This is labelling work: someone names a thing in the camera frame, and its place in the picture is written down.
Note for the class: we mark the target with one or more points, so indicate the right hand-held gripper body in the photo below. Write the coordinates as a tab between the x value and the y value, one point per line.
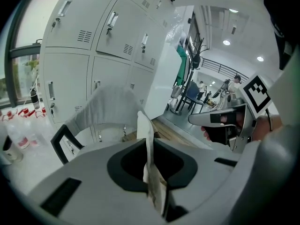
256	92

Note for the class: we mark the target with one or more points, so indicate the grey metal locker cabinet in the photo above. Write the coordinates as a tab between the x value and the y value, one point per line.
105	39

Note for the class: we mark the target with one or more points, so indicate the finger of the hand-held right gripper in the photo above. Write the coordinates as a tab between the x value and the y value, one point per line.
201	119

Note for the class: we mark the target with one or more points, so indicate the clear bottle with red label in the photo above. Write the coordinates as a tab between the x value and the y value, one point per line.
24	139

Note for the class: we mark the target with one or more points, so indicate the person's right hand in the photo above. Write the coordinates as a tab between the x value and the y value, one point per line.
206	133

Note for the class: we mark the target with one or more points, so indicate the window with dark frame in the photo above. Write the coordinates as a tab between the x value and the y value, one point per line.
25	43

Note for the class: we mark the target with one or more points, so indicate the white cabinet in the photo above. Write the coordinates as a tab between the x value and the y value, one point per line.
161	78

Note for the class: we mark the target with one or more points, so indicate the round ceiling light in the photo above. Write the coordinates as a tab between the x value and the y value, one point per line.
260	58
226	42
233	10

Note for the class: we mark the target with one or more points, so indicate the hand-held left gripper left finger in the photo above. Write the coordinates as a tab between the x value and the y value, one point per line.
89	172

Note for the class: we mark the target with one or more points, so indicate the black spray bottle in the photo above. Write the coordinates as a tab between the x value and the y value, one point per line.
35	99

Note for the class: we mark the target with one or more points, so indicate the green hanging cloth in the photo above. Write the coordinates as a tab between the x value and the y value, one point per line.
181	62

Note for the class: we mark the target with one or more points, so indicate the person's dark top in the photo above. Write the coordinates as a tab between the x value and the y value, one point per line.
283	20

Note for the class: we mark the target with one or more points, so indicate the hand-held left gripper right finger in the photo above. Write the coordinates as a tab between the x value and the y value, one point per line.
206	172

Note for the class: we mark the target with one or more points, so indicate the black coat rack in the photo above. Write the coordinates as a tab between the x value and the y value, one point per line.
191	62

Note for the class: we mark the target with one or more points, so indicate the black and white cup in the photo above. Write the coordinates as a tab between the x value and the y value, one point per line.
11	151

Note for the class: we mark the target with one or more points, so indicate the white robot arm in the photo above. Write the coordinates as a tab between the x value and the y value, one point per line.
222	92

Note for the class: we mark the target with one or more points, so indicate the person's right forearm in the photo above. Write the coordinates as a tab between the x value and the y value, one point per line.
264	125

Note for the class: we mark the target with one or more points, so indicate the black table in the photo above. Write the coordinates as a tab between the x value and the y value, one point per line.
194	101

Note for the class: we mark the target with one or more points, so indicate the black metal railing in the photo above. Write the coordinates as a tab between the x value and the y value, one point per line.
222	67

